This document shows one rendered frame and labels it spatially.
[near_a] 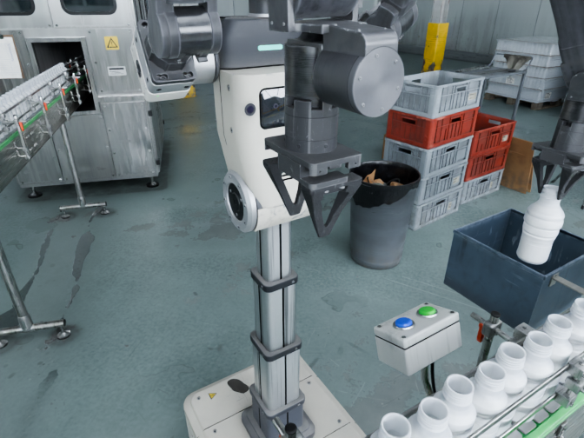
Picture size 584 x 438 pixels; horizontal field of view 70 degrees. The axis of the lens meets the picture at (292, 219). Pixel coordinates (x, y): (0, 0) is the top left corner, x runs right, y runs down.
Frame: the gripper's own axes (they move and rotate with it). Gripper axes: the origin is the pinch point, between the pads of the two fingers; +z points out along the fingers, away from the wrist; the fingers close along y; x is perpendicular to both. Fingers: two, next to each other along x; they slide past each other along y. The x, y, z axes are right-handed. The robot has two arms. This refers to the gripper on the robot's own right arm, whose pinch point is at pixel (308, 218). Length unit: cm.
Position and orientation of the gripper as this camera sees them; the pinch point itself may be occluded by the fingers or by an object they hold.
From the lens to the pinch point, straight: 50.2
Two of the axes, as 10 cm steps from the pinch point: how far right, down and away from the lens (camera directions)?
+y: 5.2, 4.0, -7.5
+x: 8.5, -2.4, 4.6
